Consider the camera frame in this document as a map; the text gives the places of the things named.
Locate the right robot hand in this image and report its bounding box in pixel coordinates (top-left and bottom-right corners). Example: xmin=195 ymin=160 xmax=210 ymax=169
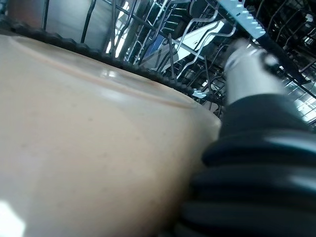
xmin=172 ymin=39 xmax=316 ymax=237

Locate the speckled cream plate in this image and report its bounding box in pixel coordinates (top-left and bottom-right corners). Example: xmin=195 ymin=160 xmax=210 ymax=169
xmin=0 ymin=33 xmax=223 ymax=237

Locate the dishwasher wire rack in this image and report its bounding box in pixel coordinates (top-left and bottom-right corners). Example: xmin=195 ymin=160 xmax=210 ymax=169
xmin=0 ymin=0 xmax=316 ymax=129

